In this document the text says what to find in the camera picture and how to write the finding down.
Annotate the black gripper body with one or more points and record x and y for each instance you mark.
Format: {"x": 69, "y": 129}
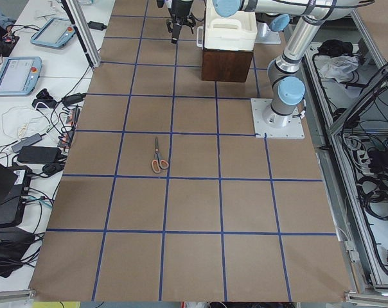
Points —
{"x": 180, "y": 9}

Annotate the orange grey handled scissors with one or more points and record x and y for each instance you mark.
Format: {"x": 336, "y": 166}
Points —
{"x": 158, "y": 163}

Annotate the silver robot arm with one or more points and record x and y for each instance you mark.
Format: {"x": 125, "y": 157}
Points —
{"x": 289, "y": 90}
{"x": 276, "y": 22}

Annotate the dark wooden drawer cabinet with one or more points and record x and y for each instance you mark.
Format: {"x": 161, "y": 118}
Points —
{"x": 225, "y": 66}

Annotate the cream plastic tray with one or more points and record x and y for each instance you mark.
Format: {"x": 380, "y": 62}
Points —
{"x": 229, "y": 28}

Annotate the black power adapter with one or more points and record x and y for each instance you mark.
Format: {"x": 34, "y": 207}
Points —
{"x": 97, "y": 25}

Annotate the far blue teach pendant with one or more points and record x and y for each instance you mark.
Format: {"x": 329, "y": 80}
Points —
{"x": 56, "y": 33}

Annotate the blue teach pendant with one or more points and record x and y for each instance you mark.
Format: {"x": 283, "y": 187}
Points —
{"x": 19, "y": 75}
{"x": 56, "y": 33}

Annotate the white cloth bundle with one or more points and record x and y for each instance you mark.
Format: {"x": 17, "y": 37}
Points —
{"x": 339, "y": 68}

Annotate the near blue teach pendant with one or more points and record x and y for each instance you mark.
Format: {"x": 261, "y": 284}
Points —
{"x": 19, "y": 75}

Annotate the brown paper table mat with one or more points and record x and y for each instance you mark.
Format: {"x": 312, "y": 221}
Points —
{"x": 234, "y": 218}

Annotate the large black power brick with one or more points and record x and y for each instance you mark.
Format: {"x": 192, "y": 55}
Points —
{"x": 38, "y": 155}

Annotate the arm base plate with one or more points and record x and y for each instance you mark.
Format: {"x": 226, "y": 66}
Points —
{"x": 269, "y": 125}
{"x": 266, "y": 36}

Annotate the aluminium frame post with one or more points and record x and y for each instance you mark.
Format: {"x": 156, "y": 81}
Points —
{"x": 80, "y": 25}

